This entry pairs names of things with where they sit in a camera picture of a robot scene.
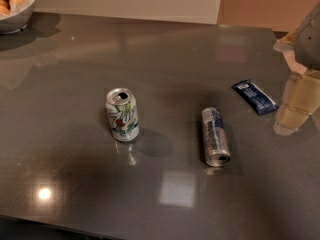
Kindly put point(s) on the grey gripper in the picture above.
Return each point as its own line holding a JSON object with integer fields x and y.
{"x": 309, "y": 39}

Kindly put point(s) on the silver blue redbull can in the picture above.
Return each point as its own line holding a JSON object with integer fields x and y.
{"x": 215, "y": 142}

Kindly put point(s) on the white green 7up can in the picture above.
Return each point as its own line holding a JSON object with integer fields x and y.
{"x": 122, "y": 114}

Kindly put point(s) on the blue snack wrapper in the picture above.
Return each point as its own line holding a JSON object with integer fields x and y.
{"x": 260, "y": 102}

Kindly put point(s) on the silver metal bowl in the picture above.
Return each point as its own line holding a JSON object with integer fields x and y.
{"x": 17, "y": 20}

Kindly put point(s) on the orange fruit middle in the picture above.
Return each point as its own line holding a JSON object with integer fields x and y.
{"x": 16, "y": 4}

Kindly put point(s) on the orange fruit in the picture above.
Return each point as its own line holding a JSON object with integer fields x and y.
{"x": 4, "y": 7}
{"x": 16, "y": 4}

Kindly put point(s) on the orange fruit lower left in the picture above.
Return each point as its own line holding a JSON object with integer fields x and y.
{"x": 4, "y": 7}

